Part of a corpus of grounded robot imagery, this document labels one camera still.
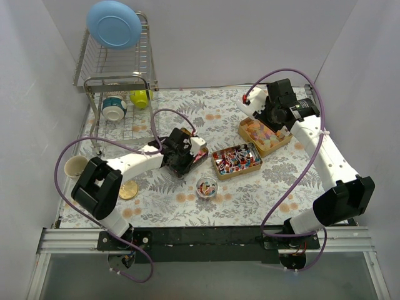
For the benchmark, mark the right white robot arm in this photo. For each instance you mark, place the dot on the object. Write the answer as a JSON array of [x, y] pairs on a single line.
[[346, 193]]

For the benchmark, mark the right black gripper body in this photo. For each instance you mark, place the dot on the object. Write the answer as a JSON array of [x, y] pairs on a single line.
[[262, 113]]

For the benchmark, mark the patterned small bowl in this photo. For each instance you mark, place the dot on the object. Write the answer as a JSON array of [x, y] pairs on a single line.
[[111, 89]]

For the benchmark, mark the beige paper cup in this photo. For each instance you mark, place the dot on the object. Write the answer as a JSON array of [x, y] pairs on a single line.
[[75, 166]]

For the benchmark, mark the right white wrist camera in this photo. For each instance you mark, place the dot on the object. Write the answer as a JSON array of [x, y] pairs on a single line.
[[255, 103]]

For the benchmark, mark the yellow-green bowl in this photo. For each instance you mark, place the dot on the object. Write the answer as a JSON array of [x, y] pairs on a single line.
[[141, 98]]

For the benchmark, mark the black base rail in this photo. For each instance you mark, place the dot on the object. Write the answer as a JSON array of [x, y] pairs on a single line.
[[201, 244]]

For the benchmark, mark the teal and white bowl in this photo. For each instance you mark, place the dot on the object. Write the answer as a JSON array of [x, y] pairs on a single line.
[[114, 108]]

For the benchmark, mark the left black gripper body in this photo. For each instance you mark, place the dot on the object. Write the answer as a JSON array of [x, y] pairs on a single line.
[[185, 163]]

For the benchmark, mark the metal dish rack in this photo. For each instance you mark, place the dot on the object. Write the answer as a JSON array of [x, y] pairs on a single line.
[[134, 70]]

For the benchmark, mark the tin of star candies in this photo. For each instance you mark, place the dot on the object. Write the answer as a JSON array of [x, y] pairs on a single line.
[[202, 155]]

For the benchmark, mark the clear glass bowl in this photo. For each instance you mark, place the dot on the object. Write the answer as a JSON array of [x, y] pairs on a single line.
[[206, 187]]

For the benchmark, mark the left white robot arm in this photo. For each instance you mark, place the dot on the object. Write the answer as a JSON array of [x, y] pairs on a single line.
[[98, 186]]

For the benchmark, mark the tin of lollipops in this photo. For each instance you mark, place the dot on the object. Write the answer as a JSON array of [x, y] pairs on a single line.
[[236, 160]]

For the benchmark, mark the floral table mat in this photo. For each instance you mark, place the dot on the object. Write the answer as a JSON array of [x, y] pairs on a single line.
[[165, 200]]

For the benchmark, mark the blue plate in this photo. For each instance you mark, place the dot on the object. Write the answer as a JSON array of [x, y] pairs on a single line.
[[114, 25]]

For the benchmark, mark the gold round lid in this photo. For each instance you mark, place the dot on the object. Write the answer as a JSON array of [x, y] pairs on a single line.
[[128, 190]]

